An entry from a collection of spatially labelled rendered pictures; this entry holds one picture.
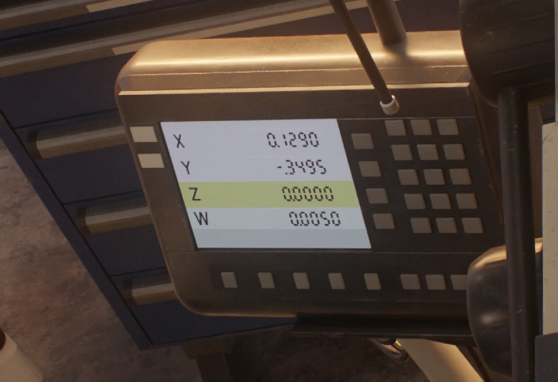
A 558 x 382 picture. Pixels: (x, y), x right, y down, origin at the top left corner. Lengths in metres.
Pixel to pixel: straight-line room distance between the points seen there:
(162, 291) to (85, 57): 0.42
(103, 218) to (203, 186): 1.21
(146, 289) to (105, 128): 0.29
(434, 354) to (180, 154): 0.30
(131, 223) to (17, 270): 0.69
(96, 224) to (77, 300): 0.57
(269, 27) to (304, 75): 1.03
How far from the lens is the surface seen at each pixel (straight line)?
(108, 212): 3.53
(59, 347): 4.06
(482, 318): 1.47
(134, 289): 3.63
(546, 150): 1.28
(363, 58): 1.59
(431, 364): 2.47
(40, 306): 4.13
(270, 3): 3.23
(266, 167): 2.29
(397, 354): 2.49
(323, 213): 2.29
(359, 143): 2.24
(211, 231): 2.35
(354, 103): 2.22
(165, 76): 2.31
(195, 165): 2.32
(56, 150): 3.44
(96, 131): 3.42
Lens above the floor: 2.77
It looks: 42 degrees down
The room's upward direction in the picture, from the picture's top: 29 degrees counter-clockwise
